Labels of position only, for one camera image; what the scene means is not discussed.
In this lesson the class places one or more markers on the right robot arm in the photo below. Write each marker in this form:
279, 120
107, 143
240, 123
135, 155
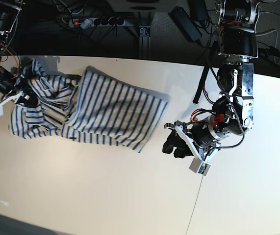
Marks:
9, 15

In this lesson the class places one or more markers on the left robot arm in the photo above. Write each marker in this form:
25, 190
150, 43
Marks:
234, 38

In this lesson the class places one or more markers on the black power strip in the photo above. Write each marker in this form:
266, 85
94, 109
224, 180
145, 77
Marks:
85, 23

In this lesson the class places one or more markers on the blue white striped T-shirt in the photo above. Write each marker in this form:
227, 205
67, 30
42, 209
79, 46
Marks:
95, 108

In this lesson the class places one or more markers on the black tripod stand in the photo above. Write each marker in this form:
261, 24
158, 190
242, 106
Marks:
269, 52

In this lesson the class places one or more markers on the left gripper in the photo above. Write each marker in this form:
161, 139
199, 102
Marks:
188, 139

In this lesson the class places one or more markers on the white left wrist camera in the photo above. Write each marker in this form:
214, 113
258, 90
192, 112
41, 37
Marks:
200, 166

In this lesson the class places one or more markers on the black power adapter brick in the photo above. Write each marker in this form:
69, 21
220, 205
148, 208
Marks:
186, 26

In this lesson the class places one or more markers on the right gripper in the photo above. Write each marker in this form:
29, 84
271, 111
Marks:
17, 90

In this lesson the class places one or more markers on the aluminium frame post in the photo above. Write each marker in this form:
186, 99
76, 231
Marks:
145, 21

